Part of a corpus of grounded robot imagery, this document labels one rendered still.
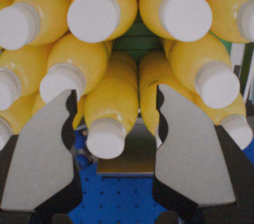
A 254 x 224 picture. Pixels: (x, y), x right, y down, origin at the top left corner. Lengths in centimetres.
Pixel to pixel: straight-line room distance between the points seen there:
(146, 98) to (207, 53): 9
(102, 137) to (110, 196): 20
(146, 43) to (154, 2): 19
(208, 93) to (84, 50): 13
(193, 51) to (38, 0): 16
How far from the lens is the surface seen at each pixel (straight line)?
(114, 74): 28
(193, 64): 21
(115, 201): 38
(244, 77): 37
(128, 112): 24
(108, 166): 34
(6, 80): 22
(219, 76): 18
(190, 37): 16
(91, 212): 37
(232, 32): 21
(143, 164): 34
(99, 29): 16
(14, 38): 19
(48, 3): 21
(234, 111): 25
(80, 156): 45
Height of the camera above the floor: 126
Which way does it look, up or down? 60 degrees down
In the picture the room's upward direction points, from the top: 177 degrees counter-clockwise
